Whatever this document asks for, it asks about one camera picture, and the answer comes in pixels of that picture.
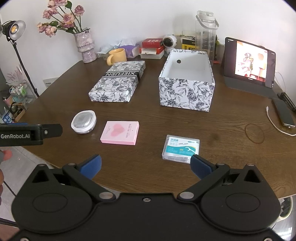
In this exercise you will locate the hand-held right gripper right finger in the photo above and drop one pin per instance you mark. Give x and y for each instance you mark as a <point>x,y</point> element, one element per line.
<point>200,166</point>

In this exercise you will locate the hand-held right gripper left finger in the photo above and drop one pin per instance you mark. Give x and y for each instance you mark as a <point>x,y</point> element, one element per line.
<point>90,166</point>

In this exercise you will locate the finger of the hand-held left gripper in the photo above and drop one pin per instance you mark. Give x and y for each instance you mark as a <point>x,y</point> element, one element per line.
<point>52,131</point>

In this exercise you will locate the clear dental floss box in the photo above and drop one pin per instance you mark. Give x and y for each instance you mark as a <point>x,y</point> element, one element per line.
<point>180,148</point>

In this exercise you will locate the round white container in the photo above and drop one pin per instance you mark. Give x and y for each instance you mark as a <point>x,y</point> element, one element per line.
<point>83,121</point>

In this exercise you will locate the pink box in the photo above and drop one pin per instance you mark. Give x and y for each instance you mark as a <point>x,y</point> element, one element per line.
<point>120,133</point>

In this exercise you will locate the floral box lid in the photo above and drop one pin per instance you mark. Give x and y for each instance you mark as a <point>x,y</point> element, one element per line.
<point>115,90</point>

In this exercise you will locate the floral storage box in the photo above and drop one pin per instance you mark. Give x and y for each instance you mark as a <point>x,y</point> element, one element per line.
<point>185,92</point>

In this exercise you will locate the brown wooden desktop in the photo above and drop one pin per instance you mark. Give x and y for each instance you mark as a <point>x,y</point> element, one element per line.
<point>148,120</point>

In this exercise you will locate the person's left hand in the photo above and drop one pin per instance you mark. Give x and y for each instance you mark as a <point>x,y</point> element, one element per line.
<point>5,154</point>

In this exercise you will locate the storage rack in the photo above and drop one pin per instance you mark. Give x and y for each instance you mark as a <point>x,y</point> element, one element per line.
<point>18,92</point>

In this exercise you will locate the pale purple dried grass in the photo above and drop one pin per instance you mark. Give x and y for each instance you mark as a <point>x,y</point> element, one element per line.
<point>15,76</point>

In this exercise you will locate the black lamp stand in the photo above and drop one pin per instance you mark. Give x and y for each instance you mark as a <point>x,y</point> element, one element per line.
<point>23,64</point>

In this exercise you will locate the purple ribbed vase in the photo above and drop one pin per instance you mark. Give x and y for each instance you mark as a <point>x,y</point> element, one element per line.
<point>85,46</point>

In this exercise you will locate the grey tablet case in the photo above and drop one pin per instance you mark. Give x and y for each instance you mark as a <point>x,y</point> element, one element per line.
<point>245,87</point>

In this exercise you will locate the clear plastic bag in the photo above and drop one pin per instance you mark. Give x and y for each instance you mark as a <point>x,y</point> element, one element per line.
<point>104,52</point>

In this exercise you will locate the white bucket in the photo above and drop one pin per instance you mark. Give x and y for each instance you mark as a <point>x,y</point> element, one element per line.
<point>286,208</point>

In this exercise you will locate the yellow mug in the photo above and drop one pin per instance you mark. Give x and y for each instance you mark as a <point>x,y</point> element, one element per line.
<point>119,56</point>

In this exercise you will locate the studio lamp head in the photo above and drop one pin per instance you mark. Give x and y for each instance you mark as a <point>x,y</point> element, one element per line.
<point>15,29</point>

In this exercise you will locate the black mini tripod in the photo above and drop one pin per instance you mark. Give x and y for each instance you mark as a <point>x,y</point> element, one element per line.
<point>286,98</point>

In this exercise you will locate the pink rose bouquet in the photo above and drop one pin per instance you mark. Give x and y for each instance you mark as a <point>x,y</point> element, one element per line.
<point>67,18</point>

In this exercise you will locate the purple tissue pack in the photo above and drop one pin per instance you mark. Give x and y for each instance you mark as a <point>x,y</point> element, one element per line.
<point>131,49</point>

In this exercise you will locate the tablet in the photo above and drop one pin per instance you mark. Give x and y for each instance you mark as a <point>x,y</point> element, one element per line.
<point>249,60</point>

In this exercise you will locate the yellow and black box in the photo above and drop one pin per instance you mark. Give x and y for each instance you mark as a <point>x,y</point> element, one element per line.
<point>188,44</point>

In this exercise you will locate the red and white box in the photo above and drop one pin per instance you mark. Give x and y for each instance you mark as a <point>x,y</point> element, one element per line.
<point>153,50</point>

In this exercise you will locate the clear water bottle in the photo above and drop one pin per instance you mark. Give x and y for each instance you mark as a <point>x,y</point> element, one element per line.
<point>205,39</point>

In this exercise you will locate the red flat box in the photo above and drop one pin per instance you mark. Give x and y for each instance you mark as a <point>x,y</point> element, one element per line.
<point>152,42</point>

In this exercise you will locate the white wall socket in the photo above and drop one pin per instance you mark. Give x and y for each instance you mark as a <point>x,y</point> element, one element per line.
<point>49,82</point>

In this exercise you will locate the white robot-shaped camera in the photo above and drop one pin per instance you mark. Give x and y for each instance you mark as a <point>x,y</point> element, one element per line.
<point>169,42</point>

